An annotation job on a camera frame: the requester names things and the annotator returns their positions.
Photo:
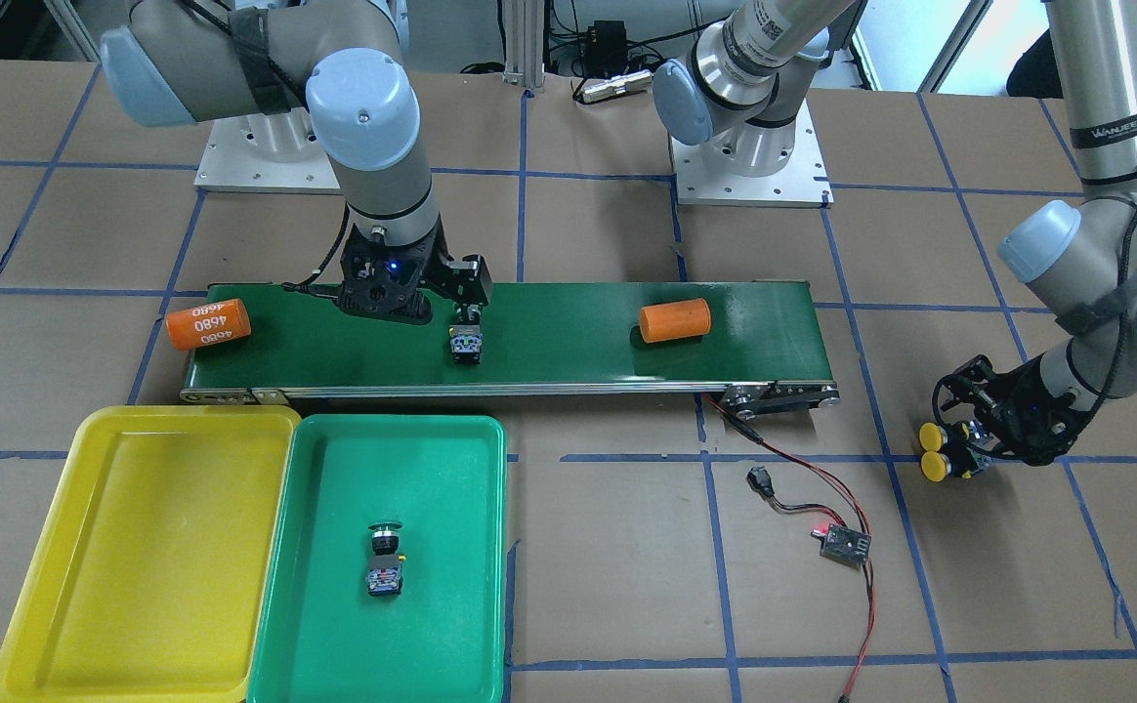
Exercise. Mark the yellow push button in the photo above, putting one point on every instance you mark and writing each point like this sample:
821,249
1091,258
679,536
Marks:
939,465
936,436

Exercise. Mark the green conveyor belt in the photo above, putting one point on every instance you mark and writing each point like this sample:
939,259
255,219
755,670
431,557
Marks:
764,353

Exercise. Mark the small motor controller board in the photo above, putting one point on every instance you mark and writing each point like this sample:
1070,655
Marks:
844,545

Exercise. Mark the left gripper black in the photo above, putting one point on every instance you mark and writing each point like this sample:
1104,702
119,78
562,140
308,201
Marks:
1025,410

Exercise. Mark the aluminium frame post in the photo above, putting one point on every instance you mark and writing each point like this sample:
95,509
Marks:
524,26

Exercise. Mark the plain orange cylinder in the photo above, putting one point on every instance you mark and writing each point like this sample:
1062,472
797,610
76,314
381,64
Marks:
679,320

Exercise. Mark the green plastic tray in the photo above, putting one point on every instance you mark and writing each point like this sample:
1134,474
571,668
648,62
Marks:
322,638

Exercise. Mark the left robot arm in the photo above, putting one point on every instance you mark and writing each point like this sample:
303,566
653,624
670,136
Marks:
748,73

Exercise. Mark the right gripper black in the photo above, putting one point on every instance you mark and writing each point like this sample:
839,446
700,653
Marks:
449,276

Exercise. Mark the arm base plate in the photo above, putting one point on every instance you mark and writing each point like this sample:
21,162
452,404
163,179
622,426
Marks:
265,154
754,161

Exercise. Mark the green push button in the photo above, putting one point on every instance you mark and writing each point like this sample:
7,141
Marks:
384,570
465,344

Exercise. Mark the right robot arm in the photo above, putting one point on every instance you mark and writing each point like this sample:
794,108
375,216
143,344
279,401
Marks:
175,63

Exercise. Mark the orange cylinder with numbers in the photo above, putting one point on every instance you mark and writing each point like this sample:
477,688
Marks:
208,325

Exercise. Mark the yellow plastic tray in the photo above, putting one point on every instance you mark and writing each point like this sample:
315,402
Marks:
147,581

